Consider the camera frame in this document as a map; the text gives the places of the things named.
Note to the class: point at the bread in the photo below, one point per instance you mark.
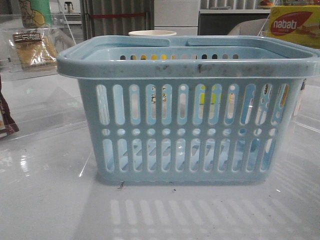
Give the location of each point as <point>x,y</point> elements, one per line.
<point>35,50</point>

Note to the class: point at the light blue plastic basket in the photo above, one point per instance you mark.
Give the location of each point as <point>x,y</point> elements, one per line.
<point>187,109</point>

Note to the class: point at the white paper cup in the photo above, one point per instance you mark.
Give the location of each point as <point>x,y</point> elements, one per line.
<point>152,33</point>

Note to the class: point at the white drawer cabinet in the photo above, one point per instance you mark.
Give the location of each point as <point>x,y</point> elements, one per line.
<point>180,16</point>

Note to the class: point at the clear acrylic shelf left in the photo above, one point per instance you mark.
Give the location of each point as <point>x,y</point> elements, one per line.
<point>33,97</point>

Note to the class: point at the clear acrylic stand right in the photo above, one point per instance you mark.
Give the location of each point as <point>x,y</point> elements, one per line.
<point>263,32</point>

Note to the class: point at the dark brown snack packet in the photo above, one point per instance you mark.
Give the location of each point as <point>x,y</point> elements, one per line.
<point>7,124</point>

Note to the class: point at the green cartoon drink can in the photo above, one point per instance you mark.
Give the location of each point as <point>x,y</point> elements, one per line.
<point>35,13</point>

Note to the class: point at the yellow nabati wafer box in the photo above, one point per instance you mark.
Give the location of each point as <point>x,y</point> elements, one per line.
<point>296,24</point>

